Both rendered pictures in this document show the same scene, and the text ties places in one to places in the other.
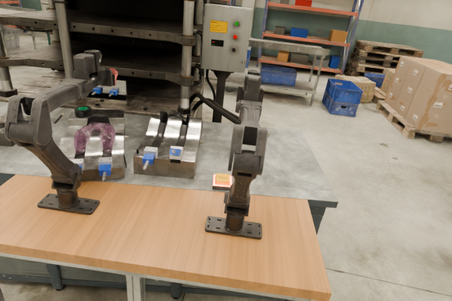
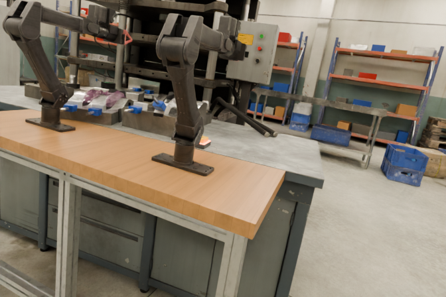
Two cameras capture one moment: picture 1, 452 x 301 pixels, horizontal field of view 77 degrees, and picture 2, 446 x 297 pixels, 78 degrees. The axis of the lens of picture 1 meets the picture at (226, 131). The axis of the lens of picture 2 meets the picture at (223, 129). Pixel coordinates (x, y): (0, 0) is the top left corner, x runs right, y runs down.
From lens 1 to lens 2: 61 cm
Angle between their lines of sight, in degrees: 22
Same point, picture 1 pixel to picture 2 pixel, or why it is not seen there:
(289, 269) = (218, 197)
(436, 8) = not seen: outside the picture
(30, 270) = (25, 221)
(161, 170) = (145, 124)
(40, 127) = (26, 19)
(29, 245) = not seen: outside the picture
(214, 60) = (239, 70)
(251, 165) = (176, 45)
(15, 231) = not seen: outside the picture
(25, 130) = (15, 20)
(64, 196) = (44, 111)
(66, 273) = (52, 232)
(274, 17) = (337, 89)
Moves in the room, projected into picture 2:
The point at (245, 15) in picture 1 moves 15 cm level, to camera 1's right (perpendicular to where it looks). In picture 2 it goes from (269, 29) to (293, 32)
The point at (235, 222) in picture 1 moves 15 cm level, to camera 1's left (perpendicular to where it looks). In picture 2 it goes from (180, 149) to (139, 138)
